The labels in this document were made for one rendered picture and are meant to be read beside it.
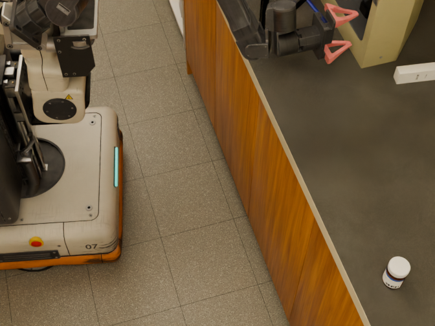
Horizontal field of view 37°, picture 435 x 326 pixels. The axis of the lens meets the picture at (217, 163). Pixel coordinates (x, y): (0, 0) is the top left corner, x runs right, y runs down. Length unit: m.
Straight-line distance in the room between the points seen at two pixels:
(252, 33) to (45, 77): 0.72
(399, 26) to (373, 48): 0.09
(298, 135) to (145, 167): 1.21
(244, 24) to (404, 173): 0.56
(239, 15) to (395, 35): 0.53
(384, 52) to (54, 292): 1.49
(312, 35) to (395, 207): 0.46
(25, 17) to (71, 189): 0.95
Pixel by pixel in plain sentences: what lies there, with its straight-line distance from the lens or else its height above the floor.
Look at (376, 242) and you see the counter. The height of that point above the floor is 0.94.
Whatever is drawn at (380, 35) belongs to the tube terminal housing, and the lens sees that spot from 1.87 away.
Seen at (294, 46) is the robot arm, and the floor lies 1.21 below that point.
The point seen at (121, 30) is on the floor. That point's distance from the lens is 3.42.
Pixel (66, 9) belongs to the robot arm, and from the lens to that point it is 1.62.
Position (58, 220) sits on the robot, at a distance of 2.41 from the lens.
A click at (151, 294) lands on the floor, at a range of 2.53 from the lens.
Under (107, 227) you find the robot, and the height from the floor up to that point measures 0.27.
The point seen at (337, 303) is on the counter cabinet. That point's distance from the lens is 1.78.
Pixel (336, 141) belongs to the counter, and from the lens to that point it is 1.75.
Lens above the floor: 2.30
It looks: 54 degrees down
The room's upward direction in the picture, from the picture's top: 1 degrees clockwise
